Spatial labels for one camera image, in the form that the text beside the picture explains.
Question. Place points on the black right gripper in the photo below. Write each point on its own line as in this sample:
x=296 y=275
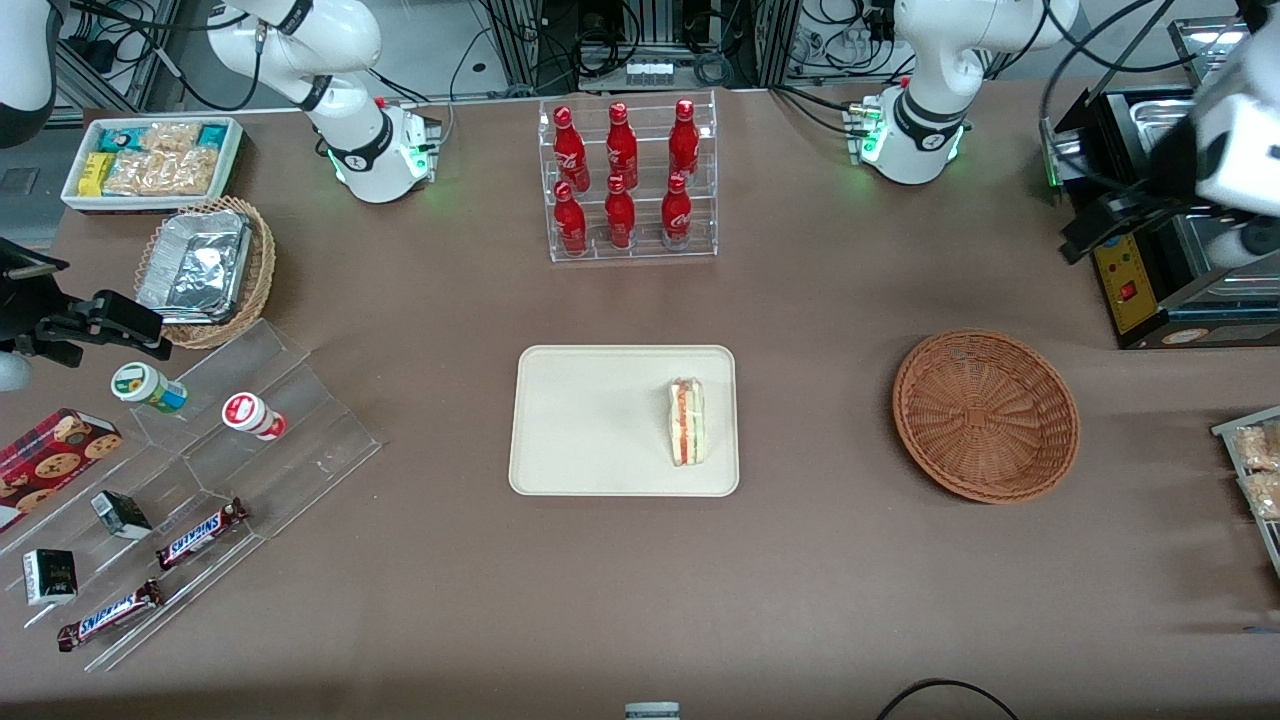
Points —
x=14 y=308

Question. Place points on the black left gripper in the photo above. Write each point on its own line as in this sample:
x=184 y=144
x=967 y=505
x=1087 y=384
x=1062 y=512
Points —
x=1166 y=163

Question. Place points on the triangle sandwich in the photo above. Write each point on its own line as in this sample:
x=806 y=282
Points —
x=687 y=420

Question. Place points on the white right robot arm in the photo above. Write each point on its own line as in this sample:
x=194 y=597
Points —
x=350 y=40

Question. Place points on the aluminium foil tray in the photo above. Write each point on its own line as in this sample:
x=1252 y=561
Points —
x=195 y=265

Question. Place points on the light wicker basket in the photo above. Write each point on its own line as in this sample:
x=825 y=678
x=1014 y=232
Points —
x=262 y=260

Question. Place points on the round brown wicker basket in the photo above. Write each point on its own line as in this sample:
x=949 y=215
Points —
x=985 y=415

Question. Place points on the tray of packaged snacks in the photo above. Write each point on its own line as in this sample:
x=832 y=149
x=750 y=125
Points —
x=1245 y=420

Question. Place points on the cream plastic tray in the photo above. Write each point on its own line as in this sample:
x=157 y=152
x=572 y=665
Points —
x=590 y=420

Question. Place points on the black food warmer yellow panel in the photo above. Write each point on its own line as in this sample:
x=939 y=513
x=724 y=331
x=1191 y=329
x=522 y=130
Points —
x=1130 y=285

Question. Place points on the green label yogurt cup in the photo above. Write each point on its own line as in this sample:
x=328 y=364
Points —
x=145 y=385

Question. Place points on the red cookie box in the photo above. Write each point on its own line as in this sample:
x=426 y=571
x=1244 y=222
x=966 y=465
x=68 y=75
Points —
x=50 y=460

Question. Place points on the white snack bin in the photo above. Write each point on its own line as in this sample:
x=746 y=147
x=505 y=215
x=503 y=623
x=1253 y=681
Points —
x=70 y=195

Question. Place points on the yellow snack packet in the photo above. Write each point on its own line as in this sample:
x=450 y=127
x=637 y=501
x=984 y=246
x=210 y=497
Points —
x=96 y=175

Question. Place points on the large clear cracker packet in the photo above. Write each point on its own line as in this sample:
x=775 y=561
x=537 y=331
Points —
x=160 y=172

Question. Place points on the red label yogurt cup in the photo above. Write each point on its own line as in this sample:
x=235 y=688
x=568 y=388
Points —
x=250 y=413

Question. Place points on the small black carton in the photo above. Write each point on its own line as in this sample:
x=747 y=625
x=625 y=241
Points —
x=50 y=577
x=120 y=515

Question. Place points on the teal snack packet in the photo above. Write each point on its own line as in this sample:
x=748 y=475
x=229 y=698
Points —
x=118 y=138
x=213 y=135

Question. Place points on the small clear cracker packet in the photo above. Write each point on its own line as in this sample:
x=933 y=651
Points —
x=170 y=137

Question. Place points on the snickers chocolate bar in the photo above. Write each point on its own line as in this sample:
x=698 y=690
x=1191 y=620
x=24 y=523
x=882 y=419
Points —
x=110 y=615
x=200 y=535

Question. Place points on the clear acrylic tiered stand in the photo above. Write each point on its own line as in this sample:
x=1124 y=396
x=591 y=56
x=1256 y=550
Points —
x=300 y=440

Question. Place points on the clear wrapped bread packet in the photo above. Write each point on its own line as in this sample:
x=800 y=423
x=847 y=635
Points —
x=1258 y=447
x=1265 y=495

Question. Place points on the red cola bottle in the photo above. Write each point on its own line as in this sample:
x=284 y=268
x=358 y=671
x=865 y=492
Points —
x=620 y=215
x=568 y=140
x=621 y=140
x=570 y=220
x=684 y=135
x=676 y=212

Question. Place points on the clear acrylic bottle rack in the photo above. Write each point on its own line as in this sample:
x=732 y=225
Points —
x=645 y=255

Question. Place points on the white power strip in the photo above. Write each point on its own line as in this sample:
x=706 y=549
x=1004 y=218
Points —
x=650 y=72

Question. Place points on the small grey device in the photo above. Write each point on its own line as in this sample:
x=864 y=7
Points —
x=652 y=712

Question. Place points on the aluminium profile frame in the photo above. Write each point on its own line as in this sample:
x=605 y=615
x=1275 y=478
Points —
x=520 y=40

